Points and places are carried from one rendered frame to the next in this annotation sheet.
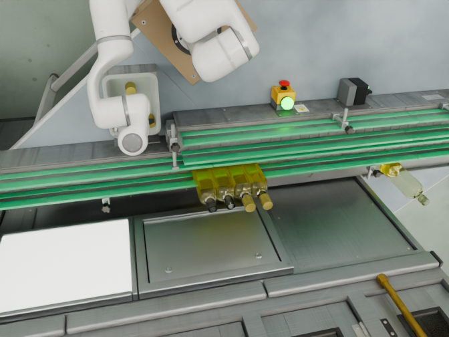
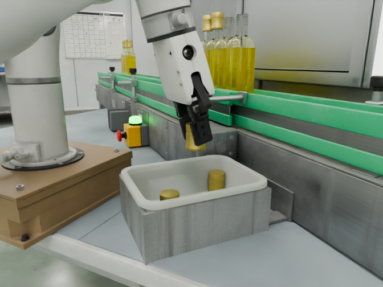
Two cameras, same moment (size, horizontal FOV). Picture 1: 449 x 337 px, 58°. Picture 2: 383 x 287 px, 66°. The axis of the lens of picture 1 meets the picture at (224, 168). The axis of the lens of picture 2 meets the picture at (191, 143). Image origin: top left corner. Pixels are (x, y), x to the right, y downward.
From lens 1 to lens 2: 1.22 m
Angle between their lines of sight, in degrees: 53
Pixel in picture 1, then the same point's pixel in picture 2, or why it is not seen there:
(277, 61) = not seen: hidden behind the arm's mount
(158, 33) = (45, 176)
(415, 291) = not seen: outside the picture
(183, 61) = (94, 158)
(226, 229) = (268, 33)
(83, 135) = (327, 258)
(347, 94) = (118, 113)
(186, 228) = (302, 42)
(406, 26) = not seen: hidden behind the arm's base
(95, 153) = (326, 190)
